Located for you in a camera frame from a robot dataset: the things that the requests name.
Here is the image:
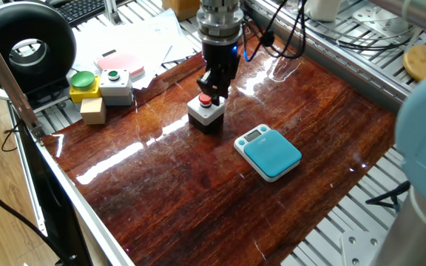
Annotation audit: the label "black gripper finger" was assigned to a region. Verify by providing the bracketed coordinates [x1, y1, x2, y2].
[197, 69, 218, 97]
[212, 73, 237, 106]

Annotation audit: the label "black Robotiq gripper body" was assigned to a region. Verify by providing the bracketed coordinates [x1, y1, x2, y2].
[201, 40, 242, 81]

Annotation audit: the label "red push button box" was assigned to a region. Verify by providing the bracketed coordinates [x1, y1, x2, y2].
[186, 92, 226, 135]

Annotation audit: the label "blue white digital scale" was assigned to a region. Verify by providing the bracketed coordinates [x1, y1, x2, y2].
[233, 123, 303, 183]

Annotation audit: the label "brown cardboard box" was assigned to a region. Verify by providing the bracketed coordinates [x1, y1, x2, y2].
[160, 0, 201, 21]

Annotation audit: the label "white paper sheets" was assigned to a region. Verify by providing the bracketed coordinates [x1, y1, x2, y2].
[71, 7, 199, 91]

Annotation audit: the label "pink flat pad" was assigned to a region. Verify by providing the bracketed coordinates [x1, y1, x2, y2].
[95, 52, 146, 81]

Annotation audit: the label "grey green push button box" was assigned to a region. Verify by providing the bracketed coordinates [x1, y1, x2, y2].
[98, 69, 134, 107]

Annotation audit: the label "glossy reddish wooden board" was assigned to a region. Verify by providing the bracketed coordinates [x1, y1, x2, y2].
[41, 20, 397, 266]

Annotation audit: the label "white cup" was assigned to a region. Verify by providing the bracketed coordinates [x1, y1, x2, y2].
[307, 0, 342, 22]

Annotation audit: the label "plain wooden block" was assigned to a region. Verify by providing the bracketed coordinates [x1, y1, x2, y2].
[79, 97, 107, 126]

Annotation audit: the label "yellow green mushroom button box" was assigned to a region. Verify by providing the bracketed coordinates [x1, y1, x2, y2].
[69, 70, 103, 103]

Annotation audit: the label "black keyboard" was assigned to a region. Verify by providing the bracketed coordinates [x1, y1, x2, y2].
[52, 0, 125, 26]

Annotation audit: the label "black side panel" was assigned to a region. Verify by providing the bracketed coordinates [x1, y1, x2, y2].
[16, 121, 94, 266]

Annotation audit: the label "blue cable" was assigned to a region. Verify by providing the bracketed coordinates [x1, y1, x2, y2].
[242, 44, 259, 63]

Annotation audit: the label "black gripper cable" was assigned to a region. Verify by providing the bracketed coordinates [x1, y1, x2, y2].
[240, 0, 308, 61]

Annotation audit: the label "short aluminium post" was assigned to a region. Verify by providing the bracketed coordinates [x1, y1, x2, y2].
[104, 0, 122, 25]

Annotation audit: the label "thin grey cable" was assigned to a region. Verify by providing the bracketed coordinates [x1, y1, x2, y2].
[301, 21, 421, 52]

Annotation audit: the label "aluminium frame side bar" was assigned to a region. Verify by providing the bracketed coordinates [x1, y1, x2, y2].
[9, 103, 136, 266]

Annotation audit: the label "black cable strap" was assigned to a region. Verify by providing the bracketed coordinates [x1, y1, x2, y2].
[365, 180, 412, 214]

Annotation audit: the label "brown diagonal frame bar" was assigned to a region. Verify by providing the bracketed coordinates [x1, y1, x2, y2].
[0, 14, 46, 140]

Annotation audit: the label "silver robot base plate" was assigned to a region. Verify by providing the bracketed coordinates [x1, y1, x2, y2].
[340, 228, 390, 266]

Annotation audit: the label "thick black floor cable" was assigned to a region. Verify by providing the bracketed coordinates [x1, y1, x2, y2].
[0, 175, 75, 266]

